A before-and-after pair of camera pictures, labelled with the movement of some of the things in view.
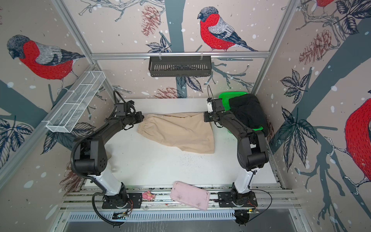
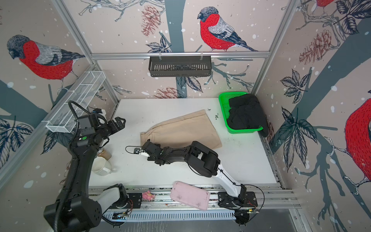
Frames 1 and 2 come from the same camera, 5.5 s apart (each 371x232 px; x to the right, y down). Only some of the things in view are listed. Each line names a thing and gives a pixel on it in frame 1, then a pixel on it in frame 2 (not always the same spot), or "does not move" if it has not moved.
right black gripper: [207, 118] -> [152, 156]
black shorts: [247, 108] does not move
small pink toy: [148, 195] does not move
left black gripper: [139, 116] -> [115, 127]
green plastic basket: [226, 96] does not move
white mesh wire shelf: [72, 108] does not move
